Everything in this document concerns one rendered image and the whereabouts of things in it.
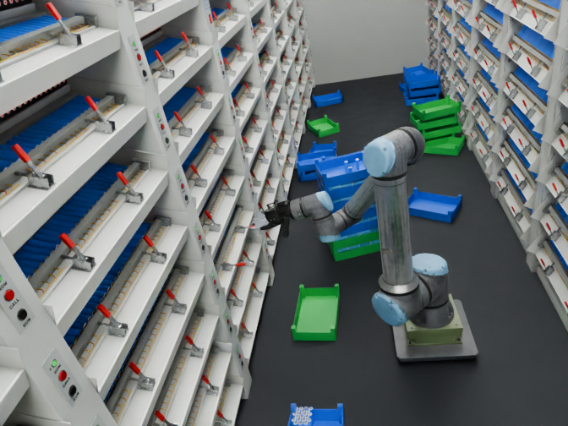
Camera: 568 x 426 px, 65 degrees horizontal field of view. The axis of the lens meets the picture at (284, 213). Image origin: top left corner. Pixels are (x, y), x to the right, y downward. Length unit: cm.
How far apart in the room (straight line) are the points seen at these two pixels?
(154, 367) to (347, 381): 95
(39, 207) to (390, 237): 111
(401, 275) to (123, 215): 99
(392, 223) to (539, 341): 92
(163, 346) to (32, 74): 78
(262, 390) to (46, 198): 138
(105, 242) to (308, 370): 123
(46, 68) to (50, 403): 61
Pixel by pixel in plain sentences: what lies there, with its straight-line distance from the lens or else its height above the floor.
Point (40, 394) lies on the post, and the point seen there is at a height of 101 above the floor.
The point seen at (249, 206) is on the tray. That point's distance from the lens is 220.
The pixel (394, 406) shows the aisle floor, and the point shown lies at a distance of 194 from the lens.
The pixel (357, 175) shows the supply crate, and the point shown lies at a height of 51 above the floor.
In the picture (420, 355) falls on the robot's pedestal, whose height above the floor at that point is 6.
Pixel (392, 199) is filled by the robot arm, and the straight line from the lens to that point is 153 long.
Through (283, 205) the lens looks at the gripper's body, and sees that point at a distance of 196.
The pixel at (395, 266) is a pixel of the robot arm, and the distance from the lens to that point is 167.
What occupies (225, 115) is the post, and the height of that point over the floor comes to 99.
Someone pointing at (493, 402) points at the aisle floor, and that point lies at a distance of 198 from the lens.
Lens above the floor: 160
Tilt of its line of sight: 31 degrees down
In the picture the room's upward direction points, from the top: 12 degrees counter-clockwise
